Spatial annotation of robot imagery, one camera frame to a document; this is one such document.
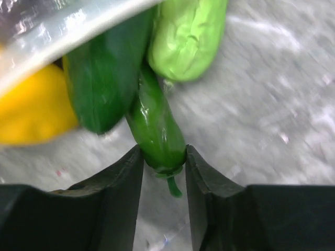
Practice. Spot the small green chili pepper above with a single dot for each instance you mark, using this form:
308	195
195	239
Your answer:
155	130

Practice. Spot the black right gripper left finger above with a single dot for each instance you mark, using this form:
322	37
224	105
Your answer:
98	213

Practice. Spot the yellow fake lemon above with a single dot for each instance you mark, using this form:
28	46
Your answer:
37	110

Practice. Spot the light green fake vegetable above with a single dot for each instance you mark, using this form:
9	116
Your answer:
186	38

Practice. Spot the green fake pepper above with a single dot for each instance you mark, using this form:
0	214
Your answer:
102	74

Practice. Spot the polka dot zip top bag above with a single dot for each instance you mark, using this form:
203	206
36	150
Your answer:
36	33

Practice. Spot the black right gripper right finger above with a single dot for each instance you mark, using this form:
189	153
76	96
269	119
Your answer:
226	216

